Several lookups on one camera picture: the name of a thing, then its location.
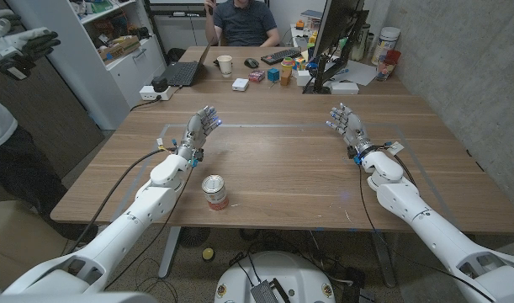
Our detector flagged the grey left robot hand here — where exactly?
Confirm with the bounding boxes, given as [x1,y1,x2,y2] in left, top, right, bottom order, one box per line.
[176,104,223,166]

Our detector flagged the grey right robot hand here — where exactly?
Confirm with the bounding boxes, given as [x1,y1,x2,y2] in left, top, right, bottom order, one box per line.
[325,102,376,165]

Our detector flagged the black white gloved operator hand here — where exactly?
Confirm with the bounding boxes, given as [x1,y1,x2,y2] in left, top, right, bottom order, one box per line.
[0,8,22,27]
[0,19,62,81]

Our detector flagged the red white soup can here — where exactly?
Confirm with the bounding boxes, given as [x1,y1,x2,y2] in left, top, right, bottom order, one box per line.
[201,174,231,211]

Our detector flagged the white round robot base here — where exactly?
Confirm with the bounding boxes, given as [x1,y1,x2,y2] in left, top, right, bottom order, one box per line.
[214,251,336,303]

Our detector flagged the white rectangular device box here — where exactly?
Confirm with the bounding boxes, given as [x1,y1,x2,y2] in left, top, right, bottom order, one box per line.
[330,81,360,96]

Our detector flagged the black open laptop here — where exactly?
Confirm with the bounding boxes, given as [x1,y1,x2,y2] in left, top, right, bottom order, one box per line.
[158,35,220,88]

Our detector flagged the white paper sheet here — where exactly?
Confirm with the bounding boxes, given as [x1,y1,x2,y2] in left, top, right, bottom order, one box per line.
[323,58,379,88]

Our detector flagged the black power adapter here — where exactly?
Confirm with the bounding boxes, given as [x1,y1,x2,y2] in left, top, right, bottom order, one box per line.
[150,75,169,93]

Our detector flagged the white power strip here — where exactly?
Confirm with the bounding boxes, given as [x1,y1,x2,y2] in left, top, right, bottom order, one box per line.
[138,83,176,102]

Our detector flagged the white paper cup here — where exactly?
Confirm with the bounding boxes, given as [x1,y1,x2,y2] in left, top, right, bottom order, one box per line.
[216,54,234,79]

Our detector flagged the black bag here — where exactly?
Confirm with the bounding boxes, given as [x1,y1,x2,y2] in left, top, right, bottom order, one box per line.
[166,47,187,65]

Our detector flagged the white shelf cabinet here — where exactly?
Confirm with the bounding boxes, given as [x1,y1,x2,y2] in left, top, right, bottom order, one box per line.
[3,0,167,131]

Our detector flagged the steel bottle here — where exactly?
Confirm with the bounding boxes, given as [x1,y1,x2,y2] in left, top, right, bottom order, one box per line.
[351,23,372,62]

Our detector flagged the white wipes canister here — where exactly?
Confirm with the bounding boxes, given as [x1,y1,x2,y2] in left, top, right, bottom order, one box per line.
[370,26,402,66]

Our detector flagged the black keyboard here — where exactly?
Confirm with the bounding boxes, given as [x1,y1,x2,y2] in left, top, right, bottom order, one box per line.
[260,47,303,66]

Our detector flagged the cardboard box on shelf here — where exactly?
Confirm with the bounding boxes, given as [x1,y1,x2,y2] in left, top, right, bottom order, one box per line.
[98,35,142,64]

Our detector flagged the black computer monitor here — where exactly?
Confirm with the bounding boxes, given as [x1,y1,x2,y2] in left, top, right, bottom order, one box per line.
[313,0,366,60]

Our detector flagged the black round floor fan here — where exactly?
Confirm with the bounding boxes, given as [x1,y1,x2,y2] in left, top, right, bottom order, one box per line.
[178,226,211,248]

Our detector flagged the seated person dark shirt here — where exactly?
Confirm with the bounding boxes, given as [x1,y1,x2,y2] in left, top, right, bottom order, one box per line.
[204,0,281,48]

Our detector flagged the standing person white shirt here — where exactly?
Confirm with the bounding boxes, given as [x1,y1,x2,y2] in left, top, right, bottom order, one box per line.
[0,61,100,245]

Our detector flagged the white table leg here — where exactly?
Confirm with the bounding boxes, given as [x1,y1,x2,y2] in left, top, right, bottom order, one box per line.
[157,226,183,279]
[370,231,397,290]

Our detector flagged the black finned electronics module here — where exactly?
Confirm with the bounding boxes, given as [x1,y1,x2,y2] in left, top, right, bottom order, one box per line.
[250,279,291,303]

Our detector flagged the beige cardboard box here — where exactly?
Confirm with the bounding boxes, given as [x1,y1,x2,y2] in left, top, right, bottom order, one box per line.
[0,199,71,294]

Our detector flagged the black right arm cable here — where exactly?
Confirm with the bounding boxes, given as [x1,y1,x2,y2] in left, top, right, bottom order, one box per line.
[357,145,497,303]

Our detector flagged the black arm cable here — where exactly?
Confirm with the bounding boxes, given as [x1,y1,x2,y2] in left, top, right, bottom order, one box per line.
[61,146,178,258]
[357,145,497,303]

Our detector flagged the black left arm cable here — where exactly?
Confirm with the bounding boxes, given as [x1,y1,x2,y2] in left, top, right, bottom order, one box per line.
[61,146,178,258]

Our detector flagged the black base cable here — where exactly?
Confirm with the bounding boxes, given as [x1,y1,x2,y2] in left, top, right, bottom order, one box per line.
[229,251,262,283]

